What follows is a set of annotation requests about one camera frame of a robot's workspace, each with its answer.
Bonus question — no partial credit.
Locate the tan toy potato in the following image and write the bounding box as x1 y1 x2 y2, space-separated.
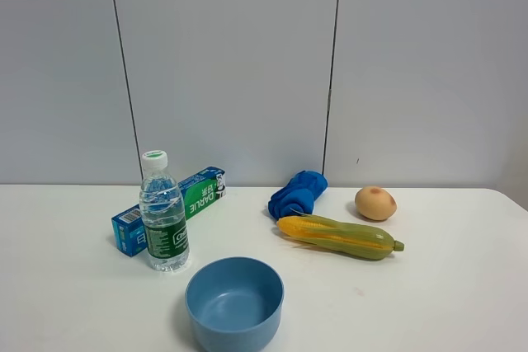
355 186 398 222

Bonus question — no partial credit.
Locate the blue rolled cloth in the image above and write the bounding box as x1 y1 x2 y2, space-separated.
267 171 328 220

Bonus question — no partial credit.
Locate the green blue toothpaste box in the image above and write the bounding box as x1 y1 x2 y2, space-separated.
111 167 226 257

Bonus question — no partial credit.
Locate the clear plastic water bottle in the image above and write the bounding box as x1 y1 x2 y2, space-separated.
139 150 190 272

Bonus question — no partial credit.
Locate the toy corn cob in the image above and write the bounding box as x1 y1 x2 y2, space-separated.
276 214 405 260

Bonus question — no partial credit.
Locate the blue plastic bowl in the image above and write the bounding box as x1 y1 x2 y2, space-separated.
185 256 285 352

